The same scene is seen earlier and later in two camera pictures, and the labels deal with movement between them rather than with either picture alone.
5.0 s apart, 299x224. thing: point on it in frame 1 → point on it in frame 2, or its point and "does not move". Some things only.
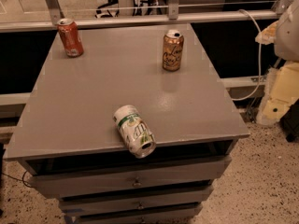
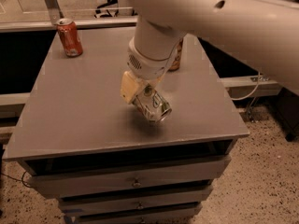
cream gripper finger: (281, 91) → (143, 67)
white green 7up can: (136, 134) → (151, 105)
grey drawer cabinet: (67, 137) does not move
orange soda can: (70, 37) does not move
